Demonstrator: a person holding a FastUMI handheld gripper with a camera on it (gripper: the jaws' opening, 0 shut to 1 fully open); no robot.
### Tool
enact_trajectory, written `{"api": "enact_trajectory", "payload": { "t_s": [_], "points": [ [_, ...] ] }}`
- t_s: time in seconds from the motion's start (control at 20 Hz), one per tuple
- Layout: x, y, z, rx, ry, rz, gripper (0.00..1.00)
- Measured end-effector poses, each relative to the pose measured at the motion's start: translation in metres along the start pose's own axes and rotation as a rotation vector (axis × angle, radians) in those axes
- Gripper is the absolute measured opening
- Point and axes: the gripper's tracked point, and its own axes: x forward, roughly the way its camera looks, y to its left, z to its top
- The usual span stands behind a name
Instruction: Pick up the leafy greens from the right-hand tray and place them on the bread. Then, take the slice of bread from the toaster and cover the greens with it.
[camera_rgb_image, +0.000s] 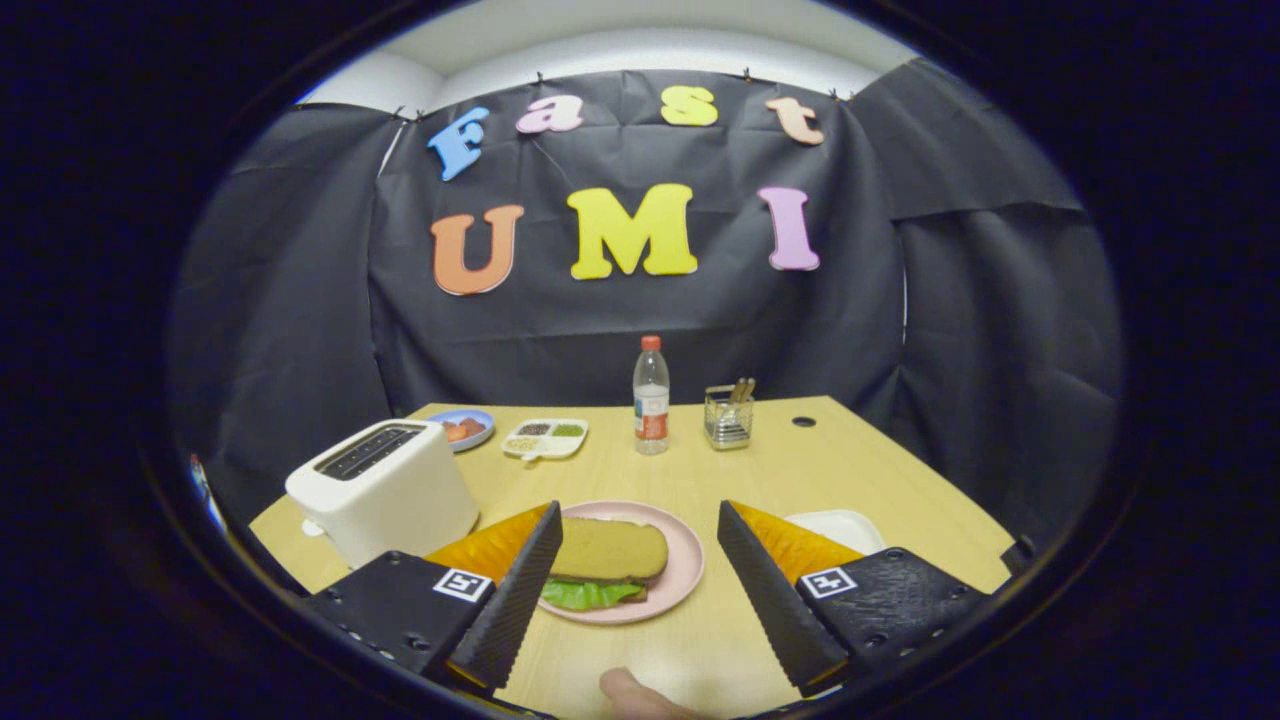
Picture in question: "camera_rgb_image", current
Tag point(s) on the green lettuce leaf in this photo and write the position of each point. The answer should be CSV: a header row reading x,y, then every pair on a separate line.
x,y
585,595

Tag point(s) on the pink round plate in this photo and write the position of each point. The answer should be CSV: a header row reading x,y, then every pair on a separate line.
x,y
685,570

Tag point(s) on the blue round plate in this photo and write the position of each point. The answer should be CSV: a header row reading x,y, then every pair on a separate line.
x,y
486,417

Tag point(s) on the clear bottle with red cap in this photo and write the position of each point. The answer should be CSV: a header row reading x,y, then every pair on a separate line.
x,y
651,400

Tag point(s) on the brown bread slice with ham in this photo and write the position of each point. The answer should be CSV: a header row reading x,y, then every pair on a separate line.
x,y
640,594

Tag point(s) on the white divided dish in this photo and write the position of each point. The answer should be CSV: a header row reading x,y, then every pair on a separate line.
x,y
560,447

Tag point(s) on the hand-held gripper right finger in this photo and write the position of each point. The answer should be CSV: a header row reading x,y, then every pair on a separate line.
x,y
770,605

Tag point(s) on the plain brown bread slice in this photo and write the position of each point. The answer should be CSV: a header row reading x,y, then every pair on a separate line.
x,y
610,548

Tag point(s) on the white toaster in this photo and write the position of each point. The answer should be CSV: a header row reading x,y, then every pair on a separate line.
x,y
400,500

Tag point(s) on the black backdrop cloth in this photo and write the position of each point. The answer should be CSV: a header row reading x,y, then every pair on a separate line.
x,y
600,330

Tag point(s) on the red food pieces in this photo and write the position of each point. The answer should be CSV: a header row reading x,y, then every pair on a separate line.
x,y
462,430

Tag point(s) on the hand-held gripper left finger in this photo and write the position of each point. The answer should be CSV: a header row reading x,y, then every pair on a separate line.
x,y
515,610

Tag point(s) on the white square plate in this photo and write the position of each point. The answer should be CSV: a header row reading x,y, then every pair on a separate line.
x,y
840,525

